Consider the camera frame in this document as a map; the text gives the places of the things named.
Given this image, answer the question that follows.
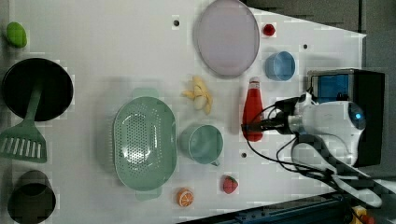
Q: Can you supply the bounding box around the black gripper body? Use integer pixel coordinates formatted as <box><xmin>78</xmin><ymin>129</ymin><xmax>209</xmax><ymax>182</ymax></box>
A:
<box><xmin>262</xmin><ymin>97</ymin><xmax>299</xmax><ymax>134</ymax></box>

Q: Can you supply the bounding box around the small red strawberry toy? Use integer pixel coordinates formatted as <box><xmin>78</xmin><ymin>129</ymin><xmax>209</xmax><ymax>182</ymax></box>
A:
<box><xmin>262</xmin><ymin>24</ymin><xmax>276</xmax><ymax>36</ymax></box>

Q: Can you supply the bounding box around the black round pan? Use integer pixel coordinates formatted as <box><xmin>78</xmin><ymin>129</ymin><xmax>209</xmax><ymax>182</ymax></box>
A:
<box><xmin>2</xmin><ymin>58</ymin><xmax>74</xmax><ymax>121</ymax></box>

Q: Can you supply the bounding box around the red ketchup bottle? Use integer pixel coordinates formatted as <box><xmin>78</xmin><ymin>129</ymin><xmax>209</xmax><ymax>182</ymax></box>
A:
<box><xmin>242</xmin><ymin>77</ymin><xmax>263</xmax><ymax>142</ymax></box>

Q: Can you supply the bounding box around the green lime toy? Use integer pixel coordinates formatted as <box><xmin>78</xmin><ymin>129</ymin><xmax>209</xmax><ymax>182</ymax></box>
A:
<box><xmin>6</xmin><ymin>21</ymin><xmax>27</xmax><ymax>49</ymax></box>

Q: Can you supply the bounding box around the green slotted spatula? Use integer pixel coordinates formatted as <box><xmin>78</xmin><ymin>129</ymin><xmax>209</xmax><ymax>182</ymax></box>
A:
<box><xmin>0</xmin><ymin>83</ymin><xmax>47</xmax><ymax>163</ymax></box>

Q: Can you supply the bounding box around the large pink plate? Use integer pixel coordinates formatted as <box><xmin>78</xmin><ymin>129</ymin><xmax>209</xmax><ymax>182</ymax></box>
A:
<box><xmin>194</xmin><ymin>0</ymin><xmax>260</xmax><ymax>77</ymax></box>

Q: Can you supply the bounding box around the black toaster oven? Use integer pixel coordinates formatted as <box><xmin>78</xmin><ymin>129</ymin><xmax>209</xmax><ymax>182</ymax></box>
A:
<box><xmin>307</xmin><ymin>68</ymin><xmax>385</xmax><ymax>167</ymax></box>

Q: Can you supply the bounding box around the black cylinder cup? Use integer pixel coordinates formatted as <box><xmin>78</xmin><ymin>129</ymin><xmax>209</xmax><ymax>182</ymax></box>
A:
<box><xmin>7</xmin><ymin>170</ymin><xmax>57</xmax><ymax>224</ymax></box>

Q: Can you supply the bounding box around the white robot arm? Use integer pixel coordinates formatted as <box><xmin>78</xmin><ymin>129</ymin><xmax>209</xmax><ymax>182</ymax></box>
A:
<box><xmin>241</xmin><ymin>93</ymin><xmax>395</xmax><ymax>208</ymax></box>

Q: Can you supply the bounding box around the yellow red toy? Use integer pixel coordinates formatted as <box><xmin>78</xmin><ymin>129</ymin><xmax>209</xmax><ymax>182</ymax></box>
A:
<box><xmin>350</xmin><ymin>206</ymin><xmax>376</xmax><ymax>224</ymax></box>

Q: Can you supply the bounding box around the orange slice toy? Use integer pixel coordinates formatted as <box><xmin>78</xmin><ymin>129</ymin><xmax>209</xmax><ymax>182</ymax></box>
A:
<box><xmin>177</xmin><ymin>188</ymin><xmax>194</xmax><ymax>207</ymax></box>

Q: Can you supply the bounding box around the green metal cup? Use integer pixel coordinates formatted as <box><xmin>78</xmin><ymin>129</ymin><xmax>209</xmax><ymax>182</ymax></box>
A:
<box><xmin>179</xmin><ymin>124</ymin><xmax>224</xmax><ymax>166</ymax></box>

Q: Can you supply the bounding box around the blue plastic bowl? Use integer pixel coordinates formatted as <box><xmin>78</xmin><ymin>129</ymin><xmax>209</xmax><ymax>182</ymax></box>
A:
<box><xmin>264</xmin><ymin>51</ymin><xmax>296</xmax><ymax>81</ymax></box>

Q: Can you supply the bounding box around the green plastic strainer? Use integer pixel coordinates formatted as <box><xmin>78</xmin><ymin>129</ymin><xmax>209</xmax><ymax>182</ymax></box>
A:
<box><xmin>113</xmin><ymin>88</ymin><xmax>177</xmax><ymax>201</ymax></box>

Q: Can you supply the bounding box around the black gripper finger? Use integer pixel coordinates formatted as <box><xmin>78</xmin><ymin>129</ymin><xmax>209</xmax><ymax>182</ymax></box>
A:
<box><xmin>241</xmin><ymin>123</ymin><xmax>265</xmax><ymax>132</ymax></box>

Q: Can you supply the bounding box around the dark blue bin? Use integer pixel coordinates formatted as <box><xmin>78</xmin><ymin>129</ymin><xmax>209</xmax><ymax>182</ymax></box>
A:
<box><xmin>177</xmin><ymin>193</ymin><xmax>353</xmax><ymax>224</ymax></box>

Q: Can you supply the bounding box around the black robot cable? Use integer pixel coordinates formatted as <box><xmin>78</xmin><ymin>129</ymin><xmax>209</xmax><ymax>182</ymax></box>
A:
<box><xmin>246</xmin><ymin>104</ymin><xmax>340</xmax><ymax>185</ymax></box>

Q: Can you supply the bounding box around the peeled toy banana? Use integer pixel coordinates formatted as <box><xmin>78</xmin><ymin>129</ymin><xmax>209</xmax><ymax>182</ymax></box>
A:
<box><xmin>182</xmin><ymin>76</ymin><xmax>213</xmax><ymax>115</ymax></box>

